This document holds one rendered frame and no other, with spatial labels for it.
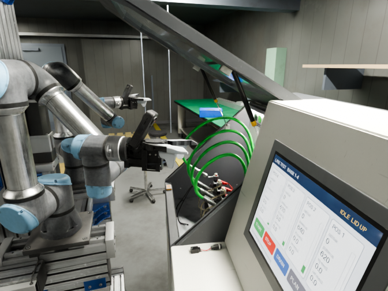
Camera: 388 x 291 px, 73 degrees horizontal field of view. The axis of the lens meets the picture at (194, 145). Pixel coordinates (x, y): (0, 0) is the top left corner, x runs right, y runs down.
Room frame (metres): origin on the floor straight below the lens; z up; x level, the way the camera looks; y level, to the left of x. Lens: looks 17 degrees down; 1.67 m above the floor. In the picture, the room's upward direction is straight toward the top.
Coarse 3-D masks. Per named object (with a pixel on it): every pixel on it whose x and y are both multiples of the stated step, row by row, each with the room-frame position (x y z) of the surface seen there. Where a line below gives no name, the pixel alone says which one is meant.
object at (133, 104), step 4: (120, 96) 1.72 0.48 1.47; (128, 96) 1.75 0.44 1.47; (132, 96) 1.77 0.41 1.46; (124, 100) 1.73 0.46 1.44; (128, 100) 1.75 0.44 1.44; (132, 100) 1.75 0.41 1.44; (124, 104) 1.74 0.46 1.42; (128, 104) 1.75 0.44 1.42; (132, 104) 1.75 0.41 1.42; (136, 104) 1.77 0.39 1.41; (120, 108) 1.74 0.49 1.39; (124, 108) 1.75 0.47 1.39; (128, 108) 1.76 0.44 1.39; (132, 108) 1.76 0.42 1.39; (136, 108) 1.77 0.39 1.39
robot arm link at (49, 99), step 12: (24, 60) 0.85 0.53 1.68; (36, 72) 0.84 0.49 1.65; (48, 84) 0.86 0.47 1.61; (60, 84) 0.90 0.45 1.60; (36, 96) 0.85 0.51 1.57; (48, 96) 0.85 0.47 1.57; (60, 96) 0.87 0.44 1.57; (48, 108) 0.86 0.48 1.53; (60, 108) 0.85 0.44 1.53; (72, 108) 0.86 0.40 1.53; (60, 120) 0.85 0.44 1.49; (72, 120) 0.84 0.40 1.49; (84, 120) 0.86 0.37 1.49; (72, 132) 0.84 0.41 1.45; (84, 132) 0.84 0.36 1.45; (96, 132) 0.85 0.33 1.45; (120, 168) 0.80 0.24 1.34
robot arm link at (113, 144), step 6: (108, 138) 0.71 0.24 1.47; (114, 138) 0.71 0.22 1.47; (120, 138) 0.70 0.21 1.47; (108, 144) 0.69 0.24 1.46; (114, 144) 0.69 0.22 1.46; (120, 144) 0.69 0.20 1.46; (108, 150) 0.68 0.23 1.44; (114, 150) 0.68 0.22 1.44; (108, 156) 0.69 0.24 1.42; (114, 156) 0.68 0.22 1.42; (120, 156) 0.69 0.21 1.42
